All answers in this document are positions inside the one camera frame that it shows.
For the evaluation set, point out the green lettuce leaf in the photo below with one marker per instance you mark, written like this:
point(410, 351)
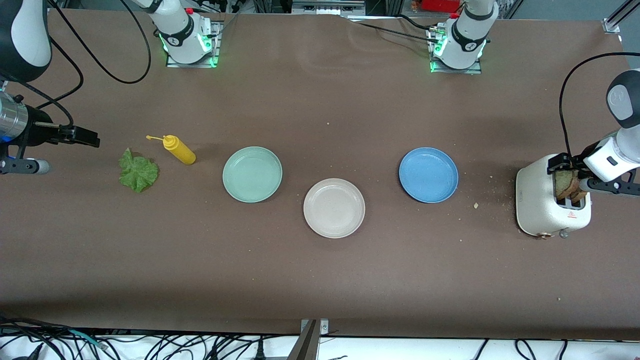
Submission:
point(137, 172)

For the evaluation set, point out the red box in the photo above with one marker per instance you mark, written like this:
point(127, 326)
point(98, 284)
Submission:
point(440, 5)

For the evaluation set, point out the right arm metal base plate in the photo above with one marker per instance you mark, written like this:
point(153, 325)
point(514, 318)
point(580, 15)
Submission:
point(192, 65)

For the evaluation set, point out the brown bread slice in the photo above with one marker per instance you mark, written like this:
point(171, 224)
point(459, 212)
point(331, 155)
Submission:
point(582, 195)
point(565, 182)

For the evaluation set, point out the beige plate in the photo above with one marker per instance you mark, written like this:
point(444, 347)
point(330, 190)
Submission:
point(334, 208)

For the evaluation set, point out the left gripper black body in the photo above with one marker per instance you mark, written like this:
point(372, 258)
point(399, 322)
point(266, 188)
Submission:
point(579, 161)

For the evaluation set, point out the silver back frame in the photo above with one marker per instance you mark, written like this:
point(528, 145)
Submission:
point(327, 7)

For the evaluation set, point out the white toaster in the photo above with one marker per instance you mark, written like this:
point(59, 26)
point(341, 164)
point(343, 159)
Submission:
point(537, 200)

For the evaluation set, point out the dark metal frame strut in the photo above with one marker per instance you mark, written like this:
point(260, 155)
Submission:
point(305, 347)

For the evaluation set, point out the blue plate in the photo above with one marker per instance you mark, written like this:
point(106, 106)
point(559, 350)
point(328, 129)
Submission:
point(428, 175)

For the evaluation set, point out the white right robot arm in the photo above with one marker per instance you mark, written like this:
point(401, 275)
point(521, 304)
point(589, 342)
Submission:
point(30, 35)

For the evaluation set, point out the silver table edge bracket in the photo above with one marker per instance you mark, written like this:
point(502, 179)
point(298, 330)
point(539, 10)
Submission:
point(325, 327)

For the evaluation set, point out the aluminium frame rail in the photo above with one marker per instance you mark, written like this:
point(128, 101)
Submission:
point(612, 24)

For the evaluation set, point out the yellow squeeze bottle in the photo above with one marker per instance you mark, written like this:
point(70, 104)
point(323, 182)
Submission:
point(182, 152)

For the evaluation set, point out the mint green plate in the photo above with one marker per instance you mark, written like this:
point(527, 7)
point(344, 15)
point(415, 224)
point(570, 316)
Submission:
point(252, 175)

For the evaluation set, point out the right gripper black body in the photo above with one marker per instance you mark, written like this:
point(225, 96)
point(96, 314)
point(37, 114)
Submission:
point(38, 133)

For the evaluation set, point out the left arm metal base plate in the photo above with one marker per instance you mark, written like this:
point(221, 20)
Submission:
point(455, 71)

